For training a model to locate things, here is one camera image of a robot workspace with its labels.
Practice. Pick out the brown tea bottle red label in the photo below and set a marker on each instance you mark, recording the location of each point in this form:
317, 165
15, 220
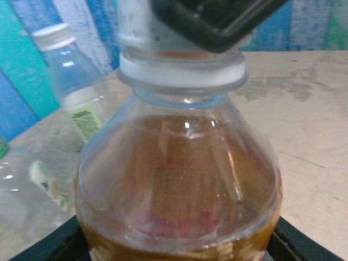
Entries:
176, 176

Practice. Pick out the white bottle cap with print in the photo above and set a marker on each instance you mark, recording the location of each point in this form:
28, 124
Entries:
133, 21

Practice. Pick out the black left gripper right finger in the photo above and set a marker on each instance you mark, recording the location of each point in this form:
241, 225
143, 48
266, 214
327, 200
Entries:
293, 244

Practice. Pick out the narrow clear plastic bottle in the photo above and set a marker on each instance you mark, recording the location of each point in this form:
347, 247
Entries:
73, 81

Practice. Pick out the wide clear plastic bottle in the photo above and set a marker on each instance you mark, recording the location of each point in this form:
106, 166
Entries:
21, 195

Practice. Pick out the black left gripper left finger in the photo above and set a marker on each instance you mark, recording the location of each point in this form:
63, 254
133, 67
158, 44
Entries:
65, 244

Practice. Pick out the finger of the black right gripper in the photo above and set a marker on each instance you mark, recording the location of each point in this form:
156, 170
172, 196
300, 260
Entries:
217, 27

